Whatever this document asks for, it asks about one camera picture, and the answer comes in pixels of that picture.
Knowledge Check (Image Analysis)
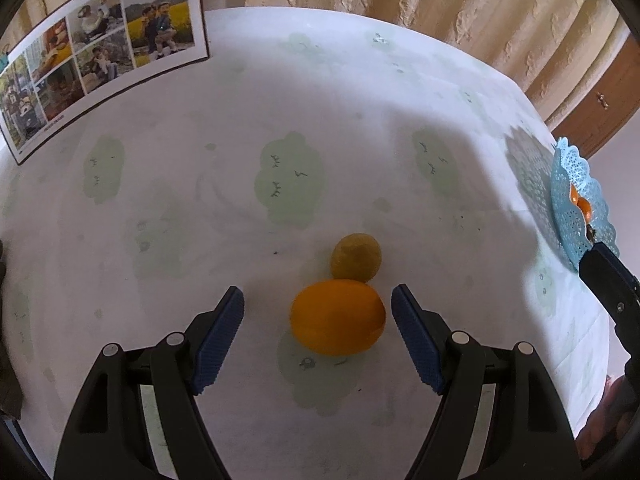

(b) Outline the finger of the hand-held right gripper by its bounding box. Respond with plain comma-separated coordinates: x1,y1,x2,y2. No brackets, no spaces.
578,242,640,367

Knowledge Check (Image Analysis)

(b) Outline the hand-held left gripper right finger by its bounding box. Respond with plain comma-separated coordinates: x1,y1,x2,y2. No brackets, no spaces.
391,284,583,480

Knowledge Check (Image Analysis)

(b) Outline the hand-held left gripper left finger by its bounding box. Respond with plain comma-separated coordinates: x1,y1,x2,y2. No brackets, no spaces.
54,286,246,480

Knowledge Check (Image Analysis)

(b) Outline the light blue lace basket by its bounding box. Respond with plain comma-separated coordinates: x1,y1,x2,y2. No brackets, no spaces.
550,136,620,268

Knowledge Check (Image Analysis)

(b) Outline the orange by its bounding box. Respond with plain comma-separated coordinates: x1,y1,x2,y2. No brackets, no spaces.
291,280,387,357
570,185,593,221

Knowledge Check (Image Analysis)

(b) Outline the yellow-brown round fruit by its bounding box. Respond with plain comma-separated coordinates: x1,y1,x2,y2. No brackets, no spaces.
330,233,383,283

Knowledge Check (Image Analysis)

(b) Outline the white printed tablecloth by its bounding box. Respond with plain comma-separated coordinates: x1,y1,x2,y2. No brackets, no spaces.
0,7,616,480

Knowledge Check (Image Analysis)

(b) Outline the brown wooden cabinet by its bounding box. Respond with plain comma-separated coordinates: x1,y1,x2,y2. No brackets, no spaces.
550,25,640,161

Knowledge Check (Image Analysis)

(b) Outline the dark green glove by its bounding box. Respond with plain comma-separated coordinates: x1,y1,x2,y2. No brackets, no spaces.
0,237,25,421

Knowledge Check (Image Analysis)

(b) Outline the photo collage poster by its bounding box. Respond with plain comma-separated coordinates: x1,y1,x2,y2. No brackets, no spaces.
0,0,210,166

